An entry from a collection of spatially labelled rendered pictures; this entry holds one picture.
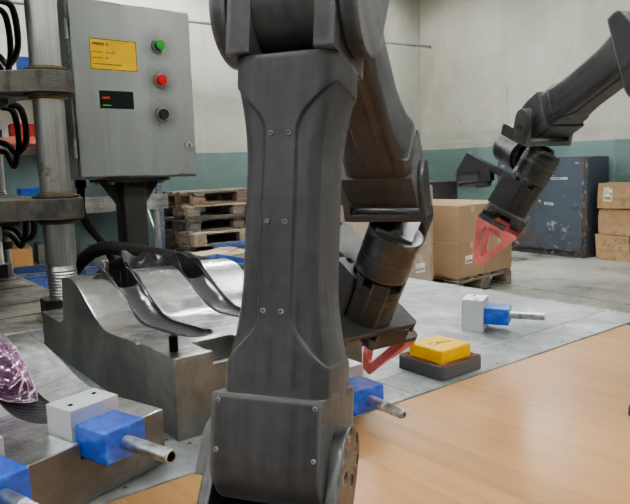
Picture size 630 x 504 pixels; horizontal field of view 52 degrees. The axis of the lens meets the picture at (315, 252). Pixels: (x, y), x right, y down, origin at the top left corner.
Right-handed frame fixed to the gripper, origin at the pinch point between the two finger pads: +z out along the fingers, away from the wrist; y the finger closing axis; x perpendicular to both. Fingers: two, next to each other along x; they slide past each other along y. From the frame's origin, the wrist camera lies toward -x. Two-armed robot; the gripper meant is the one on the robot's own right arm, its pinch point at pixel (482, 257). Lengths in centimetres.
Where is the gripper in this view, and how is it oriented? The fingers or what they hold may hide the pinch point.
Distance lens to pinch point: 111.8
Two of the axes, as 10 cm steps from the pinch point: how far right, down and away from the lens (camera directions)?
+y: -4.1, 1.3, -9.0
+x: 8.1, 5.1, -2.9
